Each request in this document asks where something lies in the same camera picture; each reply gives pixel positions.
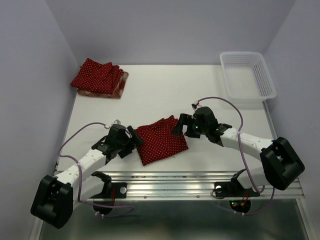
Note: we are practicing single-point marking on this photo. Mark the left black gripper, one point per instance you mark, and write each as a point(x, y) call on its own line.
point(131, 145)

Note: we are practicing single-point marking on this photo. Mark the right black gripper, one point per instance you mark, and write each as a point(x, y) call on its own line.
point(185, 119)

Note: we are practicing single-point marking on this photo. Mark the red white polka-dot skirt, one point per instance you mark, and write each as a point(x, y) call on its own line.
point(98, 78)

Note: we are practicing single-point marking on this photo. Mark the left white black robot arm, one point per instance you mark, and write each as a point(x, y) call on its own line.
point(58, 196)

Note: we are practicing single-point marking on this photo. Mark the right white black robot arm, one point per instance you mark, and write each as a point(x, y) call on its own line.
point(280, 164)

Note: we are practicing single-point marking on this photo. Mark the white perforated plastic basket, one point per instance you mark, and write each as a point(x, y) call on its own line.
point(246, 77)

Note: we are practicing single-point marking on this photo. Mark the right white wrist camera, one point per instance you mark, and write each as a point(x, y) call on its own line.
point(196, 105)

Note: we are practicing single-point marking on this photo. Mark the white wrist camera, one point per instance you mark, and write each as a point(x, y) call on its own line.
point(116, 122)
point(196, 105)

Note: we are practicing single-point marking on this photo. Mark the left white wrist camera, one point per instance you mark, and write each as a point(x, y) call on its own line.
point(116, 122)

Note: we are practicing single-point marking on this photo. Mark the aluminium mounting rail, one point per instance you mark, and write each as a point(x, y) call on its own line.
point(174, 185)

